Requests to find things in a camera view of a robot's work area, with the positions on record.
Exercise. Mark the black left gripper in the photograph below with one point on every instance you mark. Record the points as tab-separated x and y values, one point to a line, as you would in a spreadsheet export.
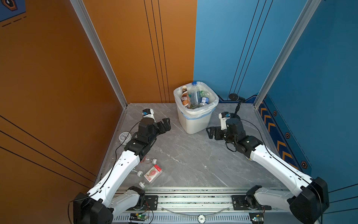
165	125

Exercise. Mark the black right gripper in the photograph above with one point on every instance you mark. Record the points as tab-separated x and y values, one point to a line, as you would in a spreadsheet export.
216	130

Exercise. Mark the brown coffee drink bottle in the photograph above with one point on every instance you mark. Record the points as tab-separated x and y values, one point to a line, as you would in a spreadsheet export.
185	99

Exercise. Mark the crushed bottle blue label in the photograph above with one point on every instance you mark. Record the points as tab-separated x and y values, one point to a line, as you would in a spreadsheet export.
204	98

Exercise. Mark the clear water bottle blue cap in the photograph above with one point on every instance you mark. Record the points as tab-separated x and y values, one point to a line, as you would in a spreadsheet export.
194	95

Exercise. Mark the pink white label bottle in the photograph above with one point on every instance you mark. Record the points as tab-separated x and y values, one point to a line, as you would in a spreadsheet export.
150	176

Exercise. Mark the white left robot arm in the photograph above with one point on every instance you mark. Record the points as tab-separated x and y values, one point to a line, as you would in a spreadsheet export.
99	205

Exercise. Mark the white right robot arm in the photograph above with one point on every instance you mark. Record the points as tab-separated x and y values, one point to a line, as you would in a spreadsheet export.
307	198

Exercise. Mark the white ribbed trash bin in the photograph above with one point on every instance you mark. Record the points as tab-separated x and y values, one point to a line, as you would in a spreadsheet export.
195	120

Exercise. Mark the black microphone desk stand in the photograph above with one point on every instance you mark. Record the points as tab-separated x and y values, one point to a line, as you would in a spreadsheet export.
234	97

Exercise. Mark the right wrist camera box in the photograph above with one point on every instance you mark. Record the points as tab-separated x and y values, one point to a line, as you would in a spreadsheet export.
224	116

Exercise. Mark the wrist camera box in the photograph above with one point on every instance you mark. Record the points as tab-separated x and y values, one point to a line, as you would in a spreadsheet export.
224	116
148	113

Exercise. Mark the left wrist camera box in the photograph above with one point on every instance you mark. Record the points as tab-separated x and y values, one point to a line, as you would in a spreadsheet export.
148	113

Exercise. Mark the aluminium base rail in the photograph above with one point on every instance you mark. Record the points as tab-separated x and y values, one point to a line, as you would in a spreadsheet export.
196	199

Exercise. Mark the aluminium frame post left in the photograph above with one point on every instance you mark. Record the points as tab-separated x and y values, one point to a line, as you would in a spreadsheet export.
87	24

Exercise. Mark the aluminium frame post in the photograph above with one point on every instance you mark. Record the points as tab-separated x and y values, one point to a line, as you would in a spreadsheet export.
295	34
87	24

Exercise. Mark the aluminium frame post right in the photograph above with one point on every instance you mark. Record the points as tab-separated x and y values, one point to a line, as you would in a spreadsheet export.
295	34

